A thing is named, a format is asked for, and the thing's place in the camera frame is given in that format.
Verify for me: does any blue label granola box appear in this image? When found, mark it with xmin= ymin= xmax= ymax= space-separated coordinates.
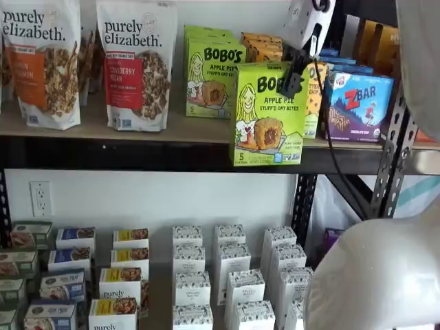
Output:
xmin=55 ymin=226 xmax=96 ymax=251
xmin=47 ymin=246 xmax=92 ymax=274
xmin=23 ymin=298 xmax=78 ymax=330
xmin=39 ymin=267 xmax=87 ymax=303

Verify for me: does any white wall power outlet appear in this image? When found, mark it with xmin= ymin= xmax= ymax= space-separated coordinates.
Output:
xmin=30 ymin=181 xmax=53 ymax=217

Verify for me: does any yellow Bobo's peanut butter box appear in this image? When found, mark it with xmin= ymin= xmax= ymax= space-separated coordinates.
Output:
xmin=304 ymin=61 xmax=329 ymax=140
xmin=240 ymin=32 xmax=276 ymax=42
xmin=245 ymin=46 xmax=286 ymax=65
xmin=242 ymin=38 xmax=283 ymax=51

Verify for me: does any red label cranberry granola bag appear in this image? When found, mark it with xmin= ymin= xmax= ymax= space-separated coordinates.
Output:
xmin=95 ymin=0 xmax=178 ymax=133

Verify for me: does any white plastic sheet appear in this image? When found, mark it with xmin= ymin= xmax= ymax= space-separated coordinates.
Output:
xmin=311 ymin=173 xmax=440 ymax=241

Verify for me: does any green Bobo's apple pie box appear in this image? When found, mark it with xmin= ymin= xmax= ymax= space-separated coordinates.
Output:
xmin=184 ymin=24 xmax=235 ymax=34
xmin=229 ymin=61 xmax=310 ymax=167
xmin=185 ymin=31 xmax=241 ymax=44
xmin=186 ymin=38 xmax=248 ymax=120

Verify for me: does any black metal shelving rack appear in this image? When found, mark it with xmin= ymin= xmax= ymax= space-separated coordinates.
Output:
xmin=0 ymin=0 xmax=427 ymax=250
xmin=410 ymin=147 xmax=440 ymax=176

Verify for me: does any purple cardboard box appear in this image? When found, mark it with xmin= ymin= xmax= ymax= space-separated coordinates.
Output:
xmin=324 ymin=228 xmax=346 ymax=250

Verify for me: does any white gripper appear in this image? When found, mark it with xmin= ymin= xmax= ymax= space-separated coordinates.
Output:
xmin=277 ymin=0 xmax=337 ymax=98

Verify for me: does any orange cardboard box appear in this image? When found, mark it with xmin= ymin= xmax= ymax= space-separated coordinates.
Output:
xmin=373 ymin=23 xmax=402 ymax=82
xmin=414 ymin=125 xmax=440 ymax=144
xmin=355 ymin=19 xmax=381 ymax=69

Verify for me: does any green label granola box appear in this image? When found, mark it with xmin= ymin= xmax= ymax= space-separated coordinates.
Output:
xmin=0 ymin=277 xmax=28 ymax=307
xmin=0 ymin=307 xmax=19 ymax=330
xmin=0 ymin=250 xmax=39 ymax=280
xmin=9 ymin=221 xmax=53 ymax=250

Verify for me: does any purely elizabeth granola bag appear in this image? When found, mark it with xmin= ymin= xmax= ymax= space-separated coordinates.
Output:
xmin=0 ymin=34 xmax=17 ymax=114

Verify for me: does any orange label pumpkin granola bag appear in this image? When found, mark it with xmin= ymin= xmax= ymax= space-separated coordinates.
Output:
xmin=0 ymin=0 xmax=83 ymax=131

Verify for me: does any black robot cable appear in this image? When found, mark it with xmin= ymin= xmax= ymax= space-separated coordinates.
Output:
xmin=314 ymin=58 xmax=367 ymax=223

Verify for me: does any yellow label granola box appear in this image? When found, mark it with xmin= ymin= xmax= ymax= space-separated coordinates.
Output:
xmin=98 ymin=267 xmax=150 ymax=305
xmin=88 ymin=297 xmax=140 ymax=330
xmin=112 ymin=228 xmax=150 ymax=250
xmin=109 ymin=247 xmax=150 ymax=272

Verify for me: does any white patterned pantry box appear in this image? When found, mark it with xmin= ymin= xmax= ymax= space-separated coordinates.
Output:
xmin=263 ymin=225 xmax=298 ymax=272
xmin=216 ymin=243 xmax=252 ymax=276
xmin=172 ymin=304 xmax=215 ymax=330
xmin=172 ymin=244 xmax=206 ymax=274
xmin=174 ymin=271 xmax=212 ymax=307
xmin=276 ymin=267 xmax=314 ymax=307
xmin=284 ymin=298 xmax=307 ymax=330
xmin=232 ymin=300 xmax=276 ymax=330
xmin=171 ymin=225 xmax=204 ymax=248
xmin=269 ymin=243 xmax=307 ymax=276
xmin=214 ymin=224 xmax=247 ymax=248
xmin=224 ymin=269 xmax=266 ymax=307

